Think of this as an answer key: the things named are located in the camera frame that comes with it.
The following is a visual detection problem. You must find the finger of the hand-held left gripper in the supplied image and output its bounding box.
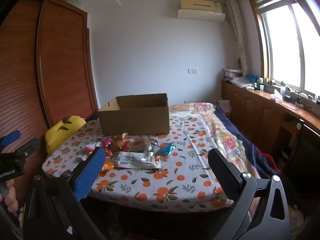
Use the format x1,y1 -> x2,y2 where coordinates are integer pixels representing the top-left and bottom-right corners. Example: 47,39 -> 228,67
0,130 -> 21,147
15,138 -> 41,158

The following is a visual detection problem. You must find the patterned white curtain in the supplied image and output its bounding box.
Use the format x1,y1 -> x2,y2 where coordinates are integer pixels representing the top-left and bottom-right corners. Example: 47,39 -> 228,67
225,0 -> 250,73

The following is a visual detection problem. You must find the white printed snack packet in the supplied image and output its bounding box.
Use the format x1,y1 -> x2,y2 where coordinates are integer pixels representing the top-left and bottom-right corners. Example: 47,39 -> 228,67
110,151 -> 163,170

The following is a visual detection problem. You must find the person's left hand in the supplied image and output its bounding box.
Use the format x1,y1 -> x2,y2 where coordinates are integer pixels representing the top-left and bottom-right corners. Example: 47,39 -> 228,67
0,180 -> 18,216

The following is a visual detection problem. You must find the brown cardboard box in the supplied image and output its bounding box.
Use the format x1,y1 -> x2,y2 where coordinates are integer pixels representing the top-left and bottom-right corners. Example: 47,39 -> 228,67
97,93 -> 170,136

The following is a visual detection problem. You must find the clear plastic bag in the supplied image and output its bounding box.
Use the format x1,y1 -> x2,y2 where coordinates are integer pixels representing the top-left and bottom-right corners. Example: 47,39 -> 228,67
230,76 -> 253,89

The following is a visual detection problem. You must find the stack of pale boxes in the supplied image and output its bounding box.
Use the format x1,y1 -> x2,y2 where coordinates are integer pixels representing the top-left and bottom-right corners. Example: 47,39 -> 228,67
224,67 -> 243,81

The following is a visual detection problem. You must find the yellow plush toy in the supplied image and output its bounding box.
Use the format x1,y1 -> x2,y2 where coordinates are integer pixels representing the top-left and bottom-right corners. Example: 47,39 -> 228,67
45,116 -> 87,155

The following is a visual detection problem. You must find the teal snack packet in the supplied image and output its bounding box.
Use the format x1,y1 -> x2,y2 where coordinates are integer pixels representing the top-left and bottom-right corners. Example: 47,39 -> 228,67
159,142 -> 177,156

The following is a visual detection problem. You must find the wooden slatted wardrobe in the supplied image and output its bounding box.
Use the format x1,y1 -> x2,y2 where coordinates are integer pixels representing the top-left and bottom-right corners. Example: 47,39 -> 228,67
0,0 -> 99,180

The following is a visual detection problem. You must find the white paper bag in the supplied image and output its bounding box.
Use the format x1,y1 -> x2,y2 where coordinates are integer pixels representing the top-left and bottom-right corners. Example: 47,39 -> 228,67
219,100 -> 231,113

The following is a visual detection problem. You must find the black chair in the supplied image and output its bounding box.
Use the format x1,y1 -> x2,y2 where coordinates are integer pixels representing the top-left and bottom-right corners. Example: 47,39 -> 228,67
282,119 -> 320,198

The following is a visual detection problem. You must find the long wooden cabinet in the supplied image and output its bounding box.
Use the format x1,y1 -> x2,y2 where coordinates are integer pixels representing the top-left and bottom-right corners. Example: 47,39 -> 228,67
221,80 -> 320,193

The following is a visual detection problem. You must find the orange-print tablecloth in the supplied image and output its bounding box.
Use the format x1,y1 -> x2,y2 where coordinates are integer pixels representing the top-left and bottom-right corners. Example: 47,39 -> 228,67
42,112 -> 234,212

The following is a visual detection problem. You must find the orange snack packet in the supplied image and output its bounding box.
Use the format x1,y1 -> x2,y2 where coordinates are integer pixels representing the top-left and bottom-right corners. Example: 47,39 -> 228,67
98,160 -> 116,177

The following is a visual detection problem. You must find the wooden framed window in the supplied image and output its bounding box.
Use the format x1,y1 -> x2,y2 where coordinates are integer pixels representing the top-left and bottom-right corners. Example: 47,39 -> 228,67
247,0 -> 320,103

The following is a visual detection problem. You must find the clear biscuit packet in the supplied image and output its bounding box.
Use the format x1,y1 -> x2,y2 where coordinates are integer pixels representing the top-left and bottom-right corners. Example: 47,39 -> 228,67
130,137 -> 153,153

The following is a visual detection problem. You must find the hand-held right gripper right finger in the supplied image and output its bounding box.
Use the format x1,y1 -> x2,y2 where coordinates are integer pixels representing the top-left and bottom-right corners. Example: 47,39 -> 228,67
207,148 -> 292,240

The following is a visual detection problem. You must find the white wall air conditioner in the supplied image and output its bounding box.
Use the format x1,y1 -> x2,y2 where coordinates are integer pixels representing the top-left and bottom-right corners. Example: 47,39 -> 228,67
177,0 -> 226,22

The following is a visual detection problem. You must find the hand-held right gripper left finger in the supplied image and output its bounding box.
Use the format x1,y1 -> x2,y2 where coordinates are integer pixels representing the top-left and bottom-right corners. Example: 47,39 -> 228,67
24,146 -> 108,240

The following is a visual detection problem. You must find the bronze foil snack packet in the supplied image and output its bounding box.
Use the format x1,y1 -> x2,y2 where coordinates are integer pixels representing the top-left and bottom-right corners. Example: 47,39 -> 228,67
111,132 -> 131,152

